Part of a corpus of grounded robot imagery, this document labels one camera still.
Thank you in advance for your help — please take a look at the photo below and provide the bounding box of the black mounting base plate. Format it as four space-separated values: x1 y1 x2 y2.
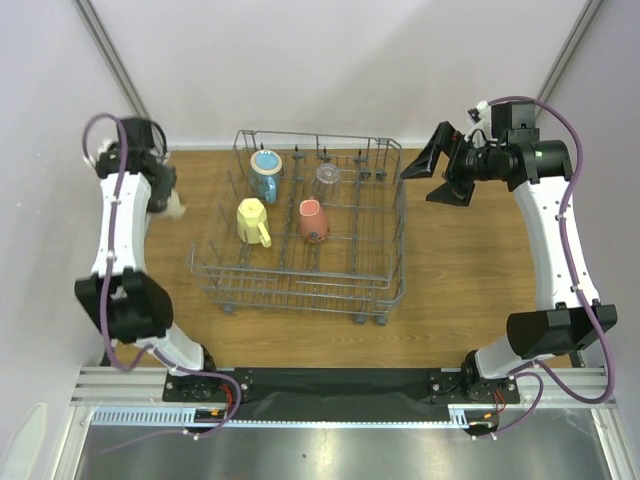
163 367 521 422

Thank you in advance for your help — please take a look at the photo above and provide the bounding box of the beige steel-lined tumbler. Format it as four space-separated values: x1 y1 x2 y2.
158 190 186 220

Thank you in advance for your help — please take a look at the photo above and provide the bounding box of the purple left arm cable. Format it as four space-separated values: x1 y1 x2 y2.
82 112 171 374

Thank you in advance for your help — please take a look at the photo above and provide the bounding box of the pale yellow mug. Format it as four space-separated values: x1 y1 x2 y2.
236 198 272 248

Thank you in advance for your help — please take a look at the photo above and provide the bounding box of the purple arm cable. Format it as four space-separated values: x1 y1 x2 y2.
487 95 616 404
82 112 171 374

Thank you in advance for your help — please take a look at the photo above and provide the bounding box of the grey wire dish rack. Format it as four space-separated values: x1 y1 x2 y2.
188 129 406 326

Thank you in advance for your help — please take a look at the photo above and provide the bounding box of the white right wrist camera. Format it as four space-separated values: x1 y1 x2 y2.
465 100 492 142

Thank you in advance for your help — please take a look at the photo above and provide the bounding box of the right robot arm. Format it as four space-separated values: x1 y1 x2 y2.
401 96 617 404

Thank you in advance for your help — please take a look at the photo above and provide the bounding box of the clear glass cup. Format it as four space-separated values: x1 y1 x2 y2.
311 162 341 204

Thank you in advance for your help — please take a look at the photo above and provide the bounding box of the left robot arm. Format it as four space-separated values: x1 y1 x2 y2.
74 113 220 401

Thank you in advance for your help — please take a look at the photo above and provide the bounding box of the white plastic object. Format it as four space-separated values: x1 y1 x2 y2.
1 402 48 480

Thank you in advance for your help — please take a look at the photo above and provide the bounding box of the aluminium rail with cable duct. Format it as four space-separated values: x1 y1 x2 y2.
71 367 585 429

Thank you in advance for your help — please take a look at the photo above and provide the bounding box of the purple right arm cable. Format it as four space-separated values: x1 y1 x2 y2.
487 95 616 404

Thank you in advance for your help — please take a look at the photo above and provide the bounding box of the blue butterfly mug orange inside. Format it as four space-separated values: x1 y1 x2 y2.
249 149 283 204

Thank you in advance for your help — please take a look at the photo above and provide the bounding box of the pink patterned mug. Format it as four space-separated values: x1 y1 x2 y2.
298 197 330 243

